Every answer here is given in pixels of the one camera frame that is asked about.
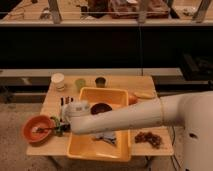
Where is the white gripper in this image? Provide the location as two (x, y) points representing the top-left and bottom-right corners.
(60, 96), (90, 124)

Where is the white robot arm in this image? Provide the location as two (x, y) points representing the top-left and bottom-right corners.
(62, 91), (213, 171)

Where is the green cup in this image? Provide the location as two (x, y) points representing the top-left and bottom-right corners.
(75, 78), (86, 92)

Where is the white paper cup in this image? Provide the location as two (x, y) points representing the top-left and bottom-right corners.
(51, 73), (65, 91)

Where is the metal cup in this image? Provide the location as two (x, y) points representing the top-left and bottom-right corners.
(95, 77), (106, 88)

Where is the wooden table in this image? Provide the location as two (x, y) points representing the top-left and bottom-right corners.
(26, 76), (174, 157)

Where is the dark brown bowl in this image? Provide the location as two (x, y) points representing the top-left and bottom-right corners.
(91, 103), (112, 115)

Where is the green-rimmed small dish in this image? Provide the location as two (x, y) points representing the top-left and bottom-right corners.
(51, 116), (63, 137)

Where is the red bowl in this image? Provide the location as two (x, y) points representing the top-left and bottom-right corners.
(22, 115), (54, 143)

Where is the spoon in red bowl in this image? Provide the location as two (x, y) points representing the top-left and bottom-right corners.
(35, 127), (62, 133)

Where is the yellow plastic bin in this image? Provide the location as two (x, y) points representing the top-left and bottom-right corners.
(67, 87), (131, 162)

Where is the grey cloth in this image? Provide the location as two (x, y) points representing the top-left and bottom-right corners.
(93, 131), (117, 145)

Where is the orange fruit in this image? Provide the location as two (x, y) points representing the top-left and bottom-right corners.
(128, 94), (138, 105)

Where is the yellow banana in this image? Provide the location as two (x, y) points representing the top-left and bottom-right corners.
(134, 92), (156, 99)

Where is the bunch of dark grapes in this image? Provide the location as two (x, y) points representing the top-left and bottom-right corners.
(134, 132), (162, 149)

